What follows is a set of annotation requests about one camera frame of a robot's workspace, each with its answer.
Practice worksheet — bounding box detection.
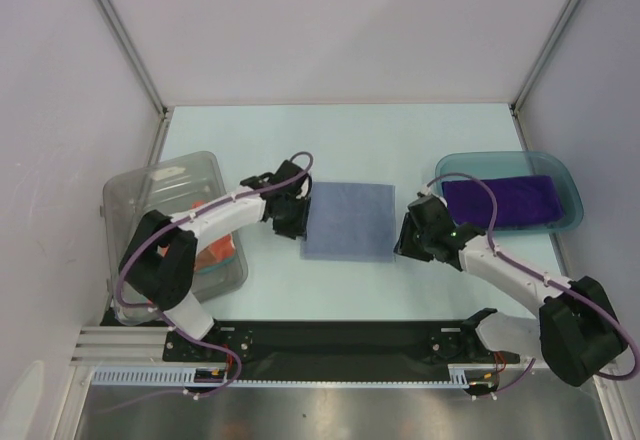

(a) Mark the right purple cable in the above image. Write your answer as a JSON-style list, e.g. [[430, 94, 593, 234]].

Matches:
[[424, 173, 640, 401]]

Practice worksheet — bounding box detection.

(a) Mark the purple cable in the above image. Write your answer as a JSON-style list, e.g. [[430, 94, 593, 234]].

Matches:
[[114, 151, 315, 401], [424, 173, 640, 401]]

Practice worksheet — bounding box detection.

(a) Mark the aluminium front rail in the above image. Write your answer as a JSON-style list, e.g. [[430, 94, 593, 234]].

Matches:
[[69, 325, 615, 369]]

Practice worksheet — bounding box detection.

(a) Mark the clear plastic bin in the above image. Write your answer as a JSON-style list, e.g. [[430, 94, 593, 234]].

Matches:
[[103, 151, 248, 302]]

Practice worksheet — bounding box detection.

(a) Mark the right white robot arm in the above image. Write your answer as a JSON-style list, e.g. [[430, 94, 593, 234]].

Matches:
[[394, 195, 630, 386]]

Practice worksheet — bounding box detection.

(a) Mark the orange towel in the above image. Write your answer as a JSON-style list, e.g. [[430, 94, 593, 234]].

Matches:
[[192, 199, 237, 274]]

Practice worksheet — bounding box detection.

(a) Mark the teal plastic tray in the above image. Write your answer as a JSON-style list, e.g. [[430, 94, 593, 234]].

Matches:
[[434, 151, 584, 233]]

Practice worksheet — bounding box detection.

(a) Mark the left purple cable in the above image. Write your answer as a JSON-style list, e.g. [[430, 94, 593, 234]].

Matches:
[[114, 151, 315, 401]]

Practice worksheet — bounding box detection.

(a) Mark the aluminium frame post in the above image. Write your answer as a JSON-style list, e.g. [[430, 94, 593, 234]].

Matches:
[[514, 0, 605, 111], [74, 0, 169, 117]]

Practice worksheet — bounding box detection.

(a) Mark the white slotted cable duct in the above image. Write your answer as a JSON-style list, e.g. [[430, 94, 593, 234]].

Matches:
[[92, 366, 470, 390]]

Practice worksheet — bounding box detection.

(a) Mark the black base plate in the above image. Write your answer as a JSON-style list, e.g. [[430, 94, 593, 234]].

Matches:
[[102, 304, 584, 382]]

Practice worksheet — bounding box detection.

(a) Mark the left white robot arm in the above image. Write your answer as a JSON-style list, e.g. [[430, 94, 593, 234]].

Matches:
[[114, 152, 313, 360]]

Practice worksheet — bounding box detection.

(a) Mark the purple towel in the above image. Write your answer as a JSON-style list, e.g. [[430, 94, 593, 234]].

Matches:
[[442, 175, 565, 230]]

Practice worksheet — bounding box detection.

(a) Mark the left aluminium frame post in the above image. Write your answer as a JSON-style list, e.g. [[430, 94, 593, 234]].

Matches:
[[74, 0, 169, 117]]

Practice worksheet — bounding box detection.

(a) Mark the light blue paw towel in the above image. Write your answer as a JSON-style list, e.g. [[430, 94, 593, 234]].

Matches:
[[301, 182, 396, 263]]

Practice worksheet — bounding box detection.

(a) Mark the right aluminium frame post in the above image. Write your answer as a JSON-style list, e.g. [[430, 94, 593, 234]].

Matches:
[[514, 0, 605, 111]]

